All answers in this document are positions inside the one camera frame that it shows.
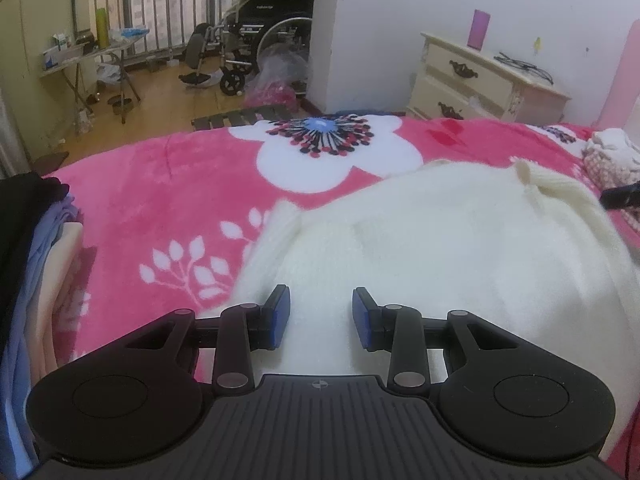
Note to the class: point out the white knit sweater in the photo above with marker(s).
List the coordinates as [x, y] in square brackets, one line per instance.
[450, 240]

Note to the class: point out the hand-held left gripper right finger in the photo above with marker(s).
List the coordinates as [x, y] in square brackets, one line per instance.
[361, 325]

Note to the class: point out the stack of folded clothes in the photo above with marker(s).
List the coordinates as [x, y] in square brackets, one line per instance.
[27, 290]

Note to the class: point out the dark floor mat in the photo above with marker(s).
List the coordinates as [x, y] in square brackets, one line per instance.
[51, 160]

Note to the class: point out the metal bowl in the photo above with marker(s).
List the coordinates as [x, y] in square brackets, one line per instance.
[121, 106]

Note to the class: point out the clear plastic bag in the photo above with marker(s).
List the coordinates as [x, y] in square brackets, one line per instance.
[282, 65]

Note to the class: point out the pink bag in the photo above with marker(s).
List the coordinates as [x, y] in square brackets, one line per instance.
[272, 95]

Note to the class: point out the pink headboard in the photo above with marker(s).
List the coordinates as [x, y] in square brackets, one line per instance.
[622, 80]

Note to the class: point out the folding table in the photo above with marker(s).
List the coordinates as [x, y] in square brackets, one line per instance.
[100, 52]

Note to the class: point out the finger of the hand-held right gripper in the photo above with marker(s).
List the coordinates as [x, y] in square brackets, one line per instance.
[622, 196]

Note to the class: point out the purple card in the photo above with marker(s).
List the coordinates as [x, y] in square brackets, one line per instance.
[480, 30]

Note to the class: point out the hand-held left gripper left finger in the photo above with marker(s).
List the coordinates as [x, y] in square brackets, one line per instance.
[280, 317]

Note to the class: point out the pink floral blanket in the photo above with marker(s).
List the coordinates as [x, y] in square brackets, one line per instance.
[175, 200]

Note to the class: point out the wheelchair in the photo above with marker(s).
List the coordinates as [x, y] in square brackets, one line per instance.
[270, 15]

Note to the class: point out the cream folded garment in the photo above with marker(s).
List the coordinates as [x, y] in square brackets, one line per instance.
[62, 260]

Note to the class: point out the grey storage box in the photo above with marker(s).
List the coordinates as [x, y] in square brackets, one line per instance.
[60, 56]

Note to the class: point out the slatted wooden board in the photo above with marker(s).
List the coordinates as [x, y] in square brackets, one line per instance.
[235, 117]

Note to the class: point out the blue plastic bag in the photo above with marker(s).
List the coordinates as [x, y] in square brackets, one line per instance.
[129, 34]

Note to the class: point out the white and pink clothes pile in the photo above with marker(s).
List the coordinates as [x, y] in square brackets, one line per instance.
[612, 152]

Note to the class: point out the green bottle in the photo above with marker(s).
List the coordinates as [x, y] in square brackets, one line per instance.
[102, 27]

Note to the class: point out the black folded garment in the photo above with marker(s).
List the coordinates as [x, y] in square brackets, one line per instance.
[20, 220]

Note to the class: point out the cream nightstand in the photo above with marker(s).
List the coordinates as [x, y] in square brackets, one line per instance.
[480, 85]

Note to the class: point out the yellow wall sticker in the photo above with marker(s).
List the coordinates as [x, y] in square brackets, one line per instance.
[537, 44]

